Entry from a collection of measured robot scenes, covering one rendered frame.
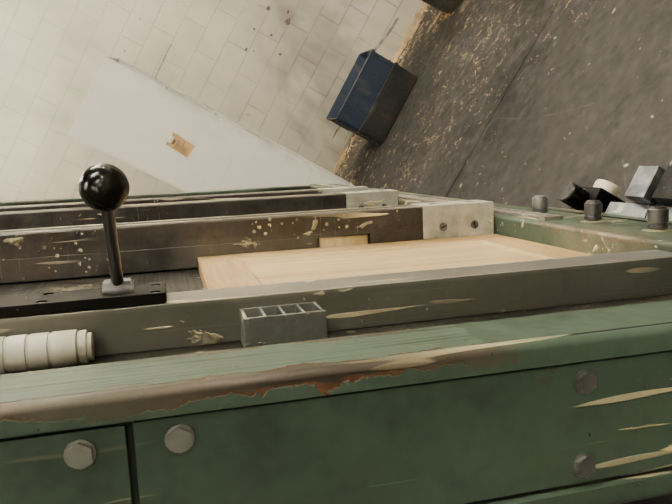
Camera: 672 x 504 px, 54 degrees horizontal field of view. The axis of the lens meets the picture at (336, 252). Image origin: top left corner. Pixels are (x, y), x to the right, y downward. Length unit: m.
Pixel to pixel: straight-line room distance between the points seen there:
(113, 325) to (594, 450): 0.38
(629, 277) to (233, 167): 4.24
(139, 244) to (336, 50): 5.38
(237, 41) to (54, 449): 5.91
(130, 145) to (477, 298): 4.30
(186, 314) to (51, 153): 5.82
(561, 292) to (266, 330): 0.30
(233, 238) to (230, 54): 5.22
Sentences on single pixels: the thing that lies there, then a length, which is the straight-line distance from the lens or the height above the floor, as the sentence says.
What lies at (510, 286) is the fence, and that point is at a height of 1.07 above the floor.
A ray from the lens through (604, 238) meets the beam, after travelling 0.89.
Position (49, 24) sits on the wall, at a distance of 6.33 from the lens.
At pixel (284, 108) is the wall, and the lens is 6.23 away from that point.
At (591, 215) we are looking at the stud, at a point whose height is 0.86.
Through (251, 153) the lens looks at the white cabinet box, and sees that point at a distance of 4.83.
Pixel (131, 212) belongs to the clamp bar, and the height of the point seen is 1.43.
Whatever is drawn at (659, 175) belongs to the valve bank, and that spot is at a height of 0.75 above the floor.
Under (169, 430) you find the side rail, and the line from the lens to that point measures 0.35.
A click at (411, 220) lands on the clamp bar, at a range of 1.07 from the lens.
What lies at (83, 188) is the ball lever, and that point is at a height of 1.46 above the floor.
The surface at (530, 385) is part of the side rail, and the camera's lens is 0.41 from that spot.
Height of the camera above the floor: 1.41
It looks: 16 degrees down
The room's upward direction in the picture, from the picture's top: 63 degrees counter-clockwise
